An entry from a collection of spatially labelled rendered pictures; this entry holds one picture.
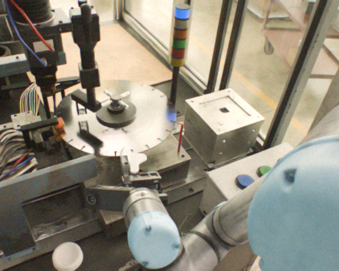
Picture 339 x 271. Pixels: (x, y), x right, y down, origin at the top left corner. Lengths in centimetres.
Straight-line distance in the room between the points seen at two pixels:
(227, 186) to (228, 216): 28
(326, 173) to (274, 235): 6
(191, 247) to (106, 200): 20
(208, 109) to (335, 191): 85
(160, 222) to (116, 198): 19
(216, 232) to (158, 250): 13
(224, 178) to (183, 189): 18
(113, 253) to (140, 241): 38
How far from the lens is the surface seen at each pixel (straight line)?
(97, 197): 69
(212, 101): 107
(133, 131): 85
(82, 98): 84
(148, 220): 50
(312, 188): 21
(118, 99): 87
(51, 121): 86
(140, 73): 145
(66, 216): 93
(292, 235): 24
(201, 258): 59
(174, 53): 107
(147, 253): 51
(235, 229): 55
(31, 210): 97
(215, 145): 98
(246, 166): 89
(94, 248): 88
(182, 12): 101
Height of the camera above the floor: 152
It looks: 43 degrees down
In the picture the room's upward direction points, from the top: 5 degrees clockwise
